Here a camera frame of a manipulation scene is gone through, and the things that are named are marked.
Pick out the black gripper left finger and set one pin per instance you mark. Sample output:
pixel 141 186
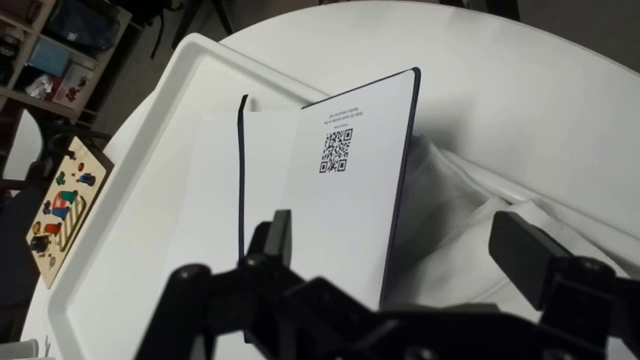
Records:
pixel 278 236

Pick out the white plastic tray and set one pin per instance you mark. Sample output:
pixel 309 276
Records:
pixel 127 253

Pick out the navy blue notebook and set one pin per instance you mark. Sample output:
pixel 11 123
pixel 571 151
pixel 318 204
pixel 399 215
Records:
pixel 347 200

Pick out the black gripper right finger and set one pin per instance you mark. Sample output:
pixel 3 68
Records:
pixel 526 257

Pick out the wooden toy board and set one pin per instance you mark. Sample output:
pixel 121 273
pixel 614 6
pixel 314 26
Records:
pixel 63 206

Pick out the wooden shelf unit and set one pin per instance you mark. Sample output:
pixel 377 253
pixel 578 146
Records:
pixel 20 101

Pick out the light blue box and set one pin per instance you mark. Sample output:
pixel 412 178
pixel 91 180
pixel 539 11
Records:
pixel 49 58

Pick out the pink box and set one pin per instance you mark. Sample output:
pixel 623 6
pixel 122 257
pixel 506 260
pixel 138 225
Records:
pixel 72 82

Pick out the white folded cloth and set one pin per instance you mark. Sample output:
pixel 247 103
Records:
pixel 452 241

